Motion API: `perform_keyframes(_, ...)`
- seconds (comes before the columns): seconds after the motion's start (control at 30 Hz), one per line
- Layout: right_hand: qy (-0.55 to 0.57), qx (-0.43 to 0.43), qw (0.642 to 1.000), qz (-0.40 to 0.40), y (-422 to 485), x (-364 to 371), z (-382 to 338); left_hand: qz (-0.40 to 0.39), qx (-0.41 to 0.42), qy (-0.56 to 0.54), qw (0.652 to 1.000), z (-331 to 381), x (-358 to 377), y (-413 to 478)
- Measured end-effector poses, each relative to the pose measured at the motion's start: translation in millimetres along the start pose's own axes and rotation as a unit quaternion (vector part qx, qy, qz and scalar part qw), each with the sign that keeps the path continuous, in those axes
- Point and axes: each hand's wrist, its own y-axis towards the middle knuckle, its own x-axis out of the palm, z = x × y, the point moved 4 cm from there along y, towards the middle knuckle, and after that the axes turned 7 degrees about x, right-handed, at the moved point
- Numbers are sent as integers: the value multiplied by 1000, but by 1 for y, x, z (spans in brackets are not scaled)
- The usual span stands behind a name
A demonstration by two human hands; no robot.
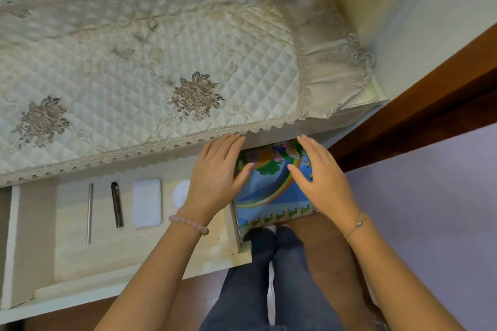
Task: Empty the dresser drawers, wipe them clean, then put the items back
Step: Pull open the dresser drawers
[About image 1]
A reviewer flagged person's right leg in jeans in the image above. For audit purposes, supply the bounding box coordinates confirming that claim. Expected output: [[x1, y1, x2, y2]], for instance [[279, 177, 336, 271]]
[[271, 225, 346, 331]]

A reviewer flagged person's left leg in jeans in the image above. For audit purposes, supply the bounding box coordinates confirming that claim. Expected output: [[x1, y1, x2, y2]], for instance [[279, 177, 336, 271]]
[[200, 228, 279, 331]]

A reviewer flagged white round compact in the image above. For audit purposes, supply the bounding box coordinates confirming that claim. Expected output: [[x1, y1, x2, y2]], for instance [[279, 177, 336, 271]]
[[172, 179, 192, 209]]

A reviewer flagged person's left hand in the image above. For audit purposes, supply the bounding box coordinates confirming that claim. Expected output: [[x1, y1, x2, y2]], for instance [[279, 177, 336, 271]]
[[178, 132, 255, 228]]

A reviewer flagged thin silver chain bracelet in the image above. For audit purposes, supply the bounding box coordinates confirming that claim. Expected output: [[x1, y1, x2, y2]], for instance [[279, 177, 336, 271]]
[[343, 210, 370, 239]]

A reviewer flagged person's left forearm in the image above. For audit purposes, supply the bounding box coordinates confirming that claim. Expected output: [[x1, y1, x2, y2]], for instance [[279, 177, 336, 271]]
[[95, 208, 212, 331]]

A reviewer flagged dark brown wooden trim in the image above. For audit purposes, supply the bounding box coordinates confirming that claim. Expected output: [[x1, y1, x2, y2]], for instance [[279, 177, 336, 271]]
[[330, 22, 497, 174]]

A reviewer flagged black lipstick tube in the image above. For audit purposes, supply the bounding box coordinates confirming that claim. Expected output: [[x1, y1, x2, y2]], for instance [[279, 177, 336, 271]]
[[111, 182, 124, 229]]

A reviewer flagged person's right hand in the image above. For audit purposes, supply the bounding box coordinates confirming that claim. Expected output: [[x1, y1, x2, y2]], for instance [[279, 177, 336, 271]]
[[286, 134, 362, 230]]

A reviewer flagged wide white drawer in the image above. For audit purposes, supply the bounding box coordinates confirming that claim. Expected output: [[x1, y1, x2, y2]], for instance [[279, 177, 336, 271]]
[[0, 150, 253, 324]]

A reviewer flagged cream dressing table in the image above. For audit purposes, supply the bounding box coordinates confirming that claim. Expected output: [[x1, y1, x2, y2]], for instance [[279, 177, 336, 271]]
[[0, 0, 497, 188]]

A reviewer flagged colourful foam puzzle mat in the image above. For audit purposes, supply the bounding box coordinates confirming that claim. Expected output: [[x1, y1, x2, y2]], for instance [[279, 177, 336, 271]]
[[232, 139, 318, 231]]

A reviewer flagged person's leg in jeans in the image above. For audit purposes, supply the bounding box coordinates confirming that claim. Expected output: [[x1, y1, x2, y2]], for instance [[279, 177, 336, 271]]
[[200, 228, 279, 331], [271, 225, 346, 331]]

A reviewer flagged pink bead bracelet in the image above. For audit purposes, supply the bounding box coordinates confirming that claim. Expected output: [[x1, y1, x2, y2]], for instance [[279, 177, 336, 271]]
[[168, 214, 210, 236]]

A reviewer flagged white power bank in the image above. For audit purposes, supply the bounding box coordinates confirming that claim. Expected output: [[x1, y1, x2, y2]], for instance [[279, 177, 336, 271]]
[[131, 178, 163, 230]]

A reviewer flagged quilted lace table cloth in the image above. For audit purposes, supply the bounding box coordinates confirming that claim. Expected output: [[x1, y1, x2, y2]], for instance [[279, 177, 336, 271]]
[[0, 0, 385, 188]]

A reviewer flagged person's right forearm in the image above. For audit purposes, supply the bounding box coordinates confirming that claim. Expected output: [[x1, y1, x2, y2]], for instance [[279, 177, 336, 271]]
[[333, 212, 465, 331]]

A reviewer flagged thin metal straw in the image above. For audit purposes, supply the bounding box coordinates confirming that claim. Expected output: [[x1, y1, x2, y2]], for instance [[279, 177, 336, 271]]
[[86, 183, 94, 246]]

